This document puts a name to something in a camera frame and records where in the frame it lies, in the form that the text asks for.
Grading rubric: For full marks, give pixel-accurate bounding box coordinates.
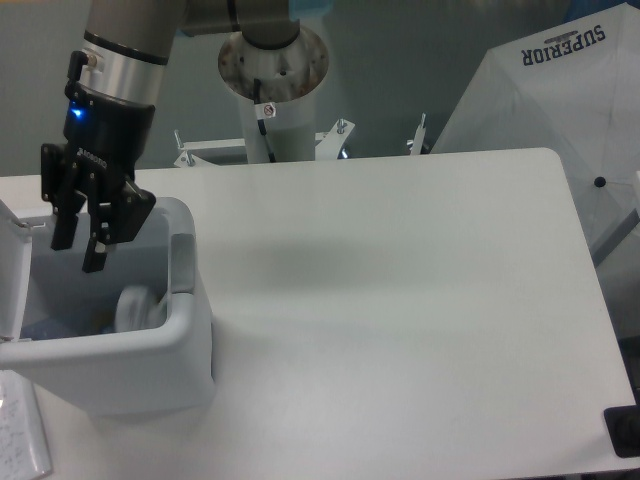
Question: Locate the white plastic wrapper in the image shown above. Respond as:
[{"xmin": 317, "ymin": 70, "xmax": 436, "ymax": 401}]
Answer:
[{"xmin": 114, "ymin": 285, "xmax": 168, "ymax": 333}]

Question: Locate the white plastic trash can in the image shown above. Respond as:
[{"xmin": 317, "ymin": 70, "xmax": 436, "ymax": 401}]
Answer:
[{"xmin": 1, "ymin": 198, "xmax": 215, "ymax": 415}]

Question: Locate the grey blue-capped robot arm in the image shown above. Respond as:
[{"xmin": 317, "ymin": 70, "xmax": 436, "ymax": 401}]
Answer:
[{"xmin": 41, "ymin": 1, "xmax": 300, "ymax": 273}]

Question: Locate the black cable on pedestal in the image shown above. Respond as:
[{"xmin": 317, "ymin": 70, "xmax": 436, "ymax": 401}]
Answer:
[{"xmin": 252, "ymin": 77, "xmax": 277, "ymax": 163}]

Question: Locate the crushed clear plastic bottle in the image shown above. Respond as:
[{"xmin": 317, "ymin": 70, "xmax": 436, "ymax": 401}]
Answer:
[{"xmin": 21, "ymin": 312, "xmax": 115, "ymax": 340}]

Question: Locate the white paper notepad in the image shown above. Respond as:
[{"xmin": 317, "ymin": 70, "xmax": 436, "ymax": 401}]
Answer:
[{"xmin": 1, "ymin": 370, "xmax": 52, "ymax": 479}]

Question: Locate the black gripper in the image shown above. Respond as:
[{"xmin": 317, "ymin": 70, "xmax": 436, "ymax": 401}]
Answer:
[{"xmin": 40, "ymin": 82, "xmax": 156, "ymax": 273}]

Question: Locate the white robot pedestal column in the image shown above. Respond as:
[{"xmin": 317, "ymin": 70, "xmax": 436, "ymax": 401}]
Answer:
[{"xmin": 218, "ymin": 26, "xmax": 329, "ymax": 164}]

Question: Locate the white Superior umbrella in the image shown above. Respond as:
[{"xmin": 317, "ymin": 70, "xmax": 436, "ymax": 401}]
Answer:
[{"xmin": 433, "ymin": 3, "xmax": 639, "ymax": 252}]

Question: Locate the black device at table edge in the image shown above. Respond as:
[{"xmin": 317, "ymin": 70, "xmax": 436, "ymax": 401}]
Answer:
[{"xmin": 604, "ymin": 405, "xmax": 639, "ymax": 458}]

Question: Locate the white metal base bracket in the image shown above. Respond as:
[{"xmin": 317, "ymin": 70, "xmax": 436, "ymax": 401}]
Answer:
[{"xmin": 174, "ymin": 113, "xmax": 432, "ymax": 168}]

